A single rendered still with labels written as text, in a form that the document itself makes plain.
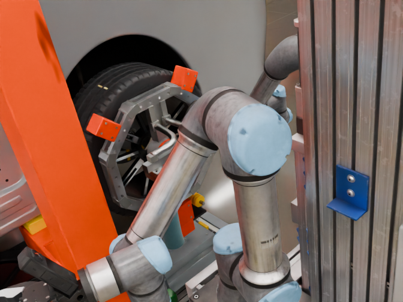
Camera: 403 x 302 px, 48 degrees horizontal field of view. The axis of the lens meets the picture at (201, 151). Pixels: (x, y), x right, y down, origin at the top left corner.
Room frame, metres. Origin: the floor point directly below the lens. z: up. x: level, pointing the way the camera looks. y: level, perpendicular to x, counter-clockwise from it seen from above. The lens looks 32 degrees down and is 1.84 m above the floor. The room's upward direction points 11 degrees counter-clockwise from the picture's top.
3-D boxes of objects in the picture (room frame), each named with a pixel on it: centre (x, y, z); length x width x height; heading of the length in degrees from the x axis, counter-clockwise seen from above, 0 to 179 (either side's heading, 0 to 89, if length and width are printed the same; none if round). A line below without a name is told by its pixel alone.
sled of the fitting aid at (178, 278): (1.80, 0.26, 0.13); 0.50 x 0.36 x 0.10; 126
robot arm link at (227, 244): (0.86, -0.05, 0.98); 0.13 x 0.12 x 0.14; 21
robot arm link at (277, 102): (1.74, -0.34, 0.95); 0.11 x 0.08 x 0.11; 111
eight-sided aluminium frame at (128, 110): (1.66, 0.16, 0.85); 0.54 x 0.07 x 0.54; 126
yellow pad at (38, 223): (1.57, 0.73, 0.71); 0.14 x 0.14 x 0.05; 36
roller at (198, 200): (1.81, 0.12, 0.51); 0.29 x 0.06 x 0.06; 36
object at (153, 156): (1.50, 0.17, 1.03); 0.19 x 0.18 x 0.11; 36
